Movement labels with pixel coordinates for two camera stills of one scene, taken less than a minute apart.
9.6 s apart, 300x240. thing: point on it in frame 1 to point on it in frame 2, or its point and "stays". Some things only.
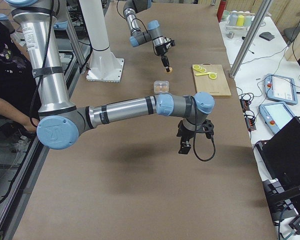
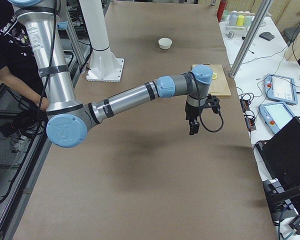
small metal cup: x=230 y=35 stays
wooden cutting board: x=218 y=87 stays
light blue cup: x=233 y=19 stays
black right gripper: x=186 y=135 to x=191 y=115
